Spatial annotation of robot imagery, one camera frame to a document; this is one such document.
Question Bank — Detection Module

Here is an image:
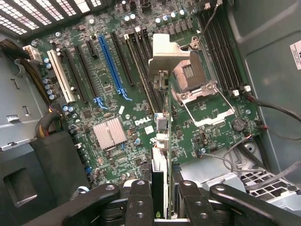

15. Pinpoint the coin cell battery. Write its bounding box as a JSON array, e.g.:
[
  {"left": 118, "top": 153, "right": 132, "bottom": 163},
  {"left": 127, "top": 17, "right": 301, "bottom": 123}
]
[{"left": 231, "top": 117, "right": 247, "bottom": 132}]

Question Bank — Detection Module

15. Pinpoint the silver chipset heatsink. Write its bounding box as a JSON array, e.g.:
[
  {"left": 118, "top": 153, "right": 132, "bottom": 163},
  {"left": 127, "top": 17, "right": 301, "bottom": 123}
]
[{"left": 93, "top": 117, "right": 127, "bottom": 151}]

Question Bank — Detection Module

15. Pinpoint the white power connector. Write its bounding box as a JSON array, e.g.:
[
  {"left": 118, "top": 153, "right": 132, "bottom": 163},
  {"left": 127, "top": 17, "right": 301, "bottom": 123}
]
[{"left": 22, "top": 44, "right": 45, "bottom": 64}]

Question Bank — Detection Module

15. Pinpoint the black slot with blue latch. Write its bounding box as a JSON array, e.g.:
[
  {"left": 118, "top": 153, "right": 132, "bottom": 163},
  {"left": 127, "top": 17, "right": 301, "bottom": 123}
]
[{"left": 74, "top": 44, "right": 108, "bottom": 111}]

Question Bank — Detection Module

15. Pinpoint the black plastic shroud box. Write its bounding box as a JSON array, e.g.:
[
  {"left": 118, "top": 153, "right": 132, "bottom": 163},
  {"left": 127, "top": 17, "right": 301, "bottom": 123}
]
[{"left": 0, "top": 131, "right": 90, "bottom": 226}]

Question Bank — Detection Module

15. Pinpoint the black wire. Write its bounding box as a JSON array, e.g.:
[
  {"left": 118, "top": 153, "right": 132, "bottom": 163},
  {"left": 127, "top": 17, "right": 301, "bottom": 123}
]
[{"left": 246, "top": 94, "right": 301, "bottom": 126}]

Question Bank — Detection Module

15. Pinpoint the green Dell motherboard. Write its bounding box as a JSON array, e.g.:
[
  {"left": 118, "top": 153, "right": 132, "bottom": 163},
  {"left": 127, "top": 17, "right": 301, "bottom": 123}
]
[{"left": 30, "top": 0, "right": 262, "bottom": 187}]

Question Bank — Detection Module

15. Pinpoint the blue expansion slot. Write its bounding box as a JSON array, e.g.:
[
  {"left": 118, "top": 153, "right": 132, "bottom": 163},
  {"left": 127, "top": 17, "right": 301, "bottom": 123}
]
[{"left": 98, "top": 34, "right": 133, "bottom": 102}]

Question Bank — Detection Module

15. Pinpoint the silver drive cage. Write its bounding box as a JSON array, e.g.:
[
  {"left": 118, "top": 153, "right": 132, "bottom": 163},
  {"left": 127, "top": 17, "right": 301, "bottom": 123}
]
[{"left": 178, "top": 145, "right": 301, "bottom": 212}]

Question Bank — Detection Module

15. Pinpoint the sleeved power cable bundle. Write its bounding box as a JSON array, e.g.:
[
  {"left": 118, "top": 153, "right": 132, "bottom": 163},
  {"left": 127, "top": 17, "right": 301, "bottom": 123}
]
[{"left": 0, "top": 39, "right": 64, "bottom": 140}]

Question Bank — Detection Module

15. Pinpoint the white expansion slot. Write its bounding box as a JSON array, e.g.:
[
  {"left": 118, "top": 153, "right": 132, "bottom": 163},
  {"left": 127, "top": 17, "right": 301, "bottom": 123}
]
[{"left": 47, "top": 49, "right": 76, "bottom": 104}]

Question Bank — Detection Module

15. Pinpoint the CPU socket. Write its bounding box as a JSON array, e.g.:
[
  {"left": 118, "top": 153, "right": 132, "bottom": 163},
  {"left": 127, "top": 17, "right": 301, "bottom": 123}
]
[{"left": 171, "top": 50, "right": 219, "bottom": 105}]

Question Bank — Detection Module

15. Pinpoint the metal socket cover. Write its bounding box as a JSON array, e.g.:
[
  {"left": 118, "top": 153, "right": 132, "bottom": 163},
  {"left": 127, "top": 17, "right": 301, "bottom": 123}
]
[{"left": 181, "top": 90, "right": 236, "bottom": 127}]

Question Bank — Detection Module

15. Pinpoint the open black PC case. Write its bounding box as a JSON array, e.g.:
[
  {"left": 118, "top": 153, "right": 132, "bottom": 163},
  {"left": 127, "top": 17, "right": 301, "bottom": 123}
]
[{"left": 0, "top": 0, "right": 301, "bottom": 226}]

